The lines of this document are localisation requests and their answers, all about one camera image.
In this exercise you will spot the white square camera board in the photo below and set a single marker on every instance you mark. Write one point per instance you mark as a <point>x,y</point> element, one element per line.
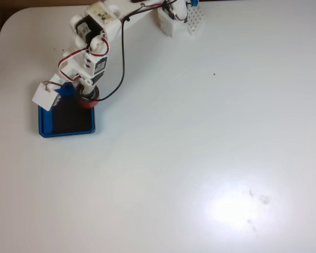
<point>44,97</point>

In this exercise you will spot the blue clip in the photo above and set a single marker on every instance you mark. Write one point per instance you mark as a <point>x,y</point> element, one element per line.
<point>195,2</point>

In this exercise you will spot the blue square box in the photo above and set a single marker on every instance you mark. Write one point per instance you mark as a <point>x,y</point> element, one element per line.
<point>46,124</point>

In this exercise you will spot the white perforated plate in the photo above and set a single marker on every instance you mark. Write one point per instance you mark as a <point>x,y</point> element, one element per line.
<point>196,21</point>

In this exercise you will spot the red tape roll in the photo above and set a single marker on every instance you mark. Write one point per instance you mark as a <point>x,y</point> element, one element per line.
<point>88,105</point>

